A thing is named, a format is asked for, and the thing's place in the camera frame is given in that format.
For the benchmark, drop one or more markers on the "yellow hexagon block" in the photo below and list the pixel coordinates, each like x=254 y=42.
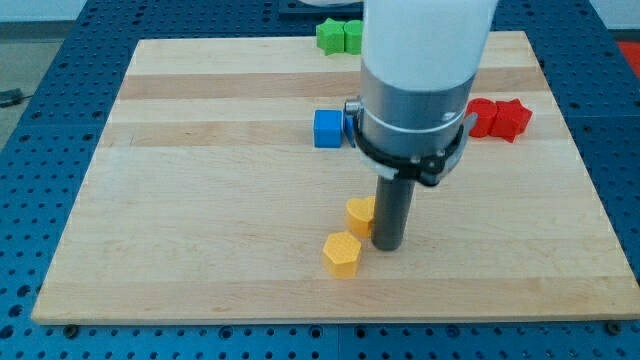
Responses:
x=341 y=255

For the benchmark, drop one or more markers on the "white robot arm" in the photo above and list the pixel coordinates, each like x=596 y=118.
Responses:
x=419 y=59

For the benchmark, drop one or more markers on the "blue cube block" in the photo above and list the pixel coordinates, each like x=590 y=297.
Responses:
x=327 y=128

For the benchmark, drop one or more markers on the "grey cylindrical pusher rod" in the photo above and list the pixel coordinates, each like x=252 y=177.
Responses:
x=392 y=204

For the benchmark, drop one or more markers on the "wooden board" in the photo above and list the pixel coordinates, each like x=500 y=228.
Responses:
x=206 y=202

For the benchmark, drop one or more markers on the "green star block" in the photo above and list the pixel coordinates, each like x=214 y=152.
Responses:
x=330 y=36

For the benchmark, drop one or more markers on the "green cylinder block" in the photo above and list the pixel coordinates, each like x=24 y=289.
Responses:
x=353 y=31

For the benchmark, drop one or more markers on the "red cylinder block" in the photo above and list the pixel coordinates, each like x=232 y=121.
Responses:
x=486 y=111

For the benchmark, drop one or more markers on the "red star block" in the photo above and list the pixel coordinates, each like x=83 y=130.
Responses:
x=511 y=120

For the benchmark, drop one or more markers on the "black device on floor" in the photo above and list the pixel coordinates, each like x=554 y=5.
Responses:
x=11 y=97

